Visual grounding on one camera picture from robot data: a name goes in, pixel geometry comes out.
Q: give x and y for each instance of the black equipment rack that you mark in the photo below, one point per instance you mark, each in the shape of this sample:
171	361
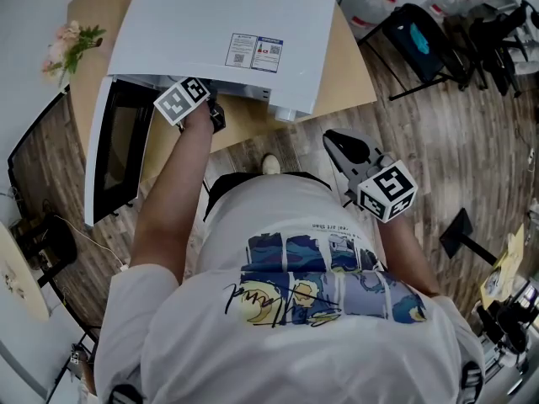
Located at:
511	326

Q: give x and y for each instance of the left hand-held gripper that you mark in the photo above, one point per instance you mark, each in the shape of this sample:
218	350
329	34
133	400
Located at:
181	101

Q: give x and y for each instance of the person's white printed t-shirt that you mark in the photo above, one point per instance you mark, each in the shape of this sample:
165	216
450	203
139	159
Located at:
295	352

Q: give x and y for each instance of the light wooden table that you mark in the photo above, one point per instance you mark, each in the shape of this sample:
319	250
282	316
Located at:
349	70

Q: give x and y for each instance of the small yellow table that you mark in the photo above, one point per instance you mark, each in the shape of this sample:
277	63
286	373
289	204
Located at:
507	263

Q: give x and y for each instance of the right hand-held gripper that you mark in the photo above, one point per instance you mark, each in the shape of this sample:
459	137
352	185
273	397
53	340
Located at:
387	192

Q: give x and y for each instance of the black stand with square base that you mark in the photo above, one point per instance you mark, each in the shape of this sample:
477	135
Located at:
457	234

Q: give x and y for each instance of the black bag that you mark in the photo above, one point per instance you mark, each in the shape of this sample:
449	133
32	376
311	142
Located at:
50	242

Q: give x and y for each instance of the person's right forearm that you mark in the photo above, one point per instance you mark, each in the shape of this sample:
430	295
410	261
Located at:
408	259

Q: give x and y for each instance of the black folding chair blue print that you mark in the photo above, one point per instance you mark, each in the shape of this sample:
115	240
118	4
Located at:
417	44

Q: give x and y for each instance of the person's right shoe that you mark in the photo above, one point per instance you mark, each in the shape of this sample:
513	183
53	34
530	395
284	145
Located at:
270	165

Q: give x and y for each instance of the pink vase with flowers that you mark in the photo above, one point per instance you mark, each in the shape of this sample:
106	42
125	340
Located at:
69	49

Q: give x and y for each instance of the black office chair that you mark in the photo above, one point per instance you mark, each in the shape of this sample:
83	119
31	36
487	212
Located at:
497	44

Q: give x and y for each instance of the round cream table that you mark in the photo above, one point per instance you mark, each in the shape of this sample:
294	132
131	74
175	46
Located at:
21	276

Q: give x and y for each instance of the person's left forearm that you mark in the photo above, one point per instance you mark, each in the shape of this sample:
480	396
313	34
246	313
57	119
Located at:
172	208

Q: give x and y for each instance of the white microwave oven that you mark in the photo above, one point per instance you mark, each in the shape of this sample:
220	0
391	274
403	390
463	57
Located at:
210	15

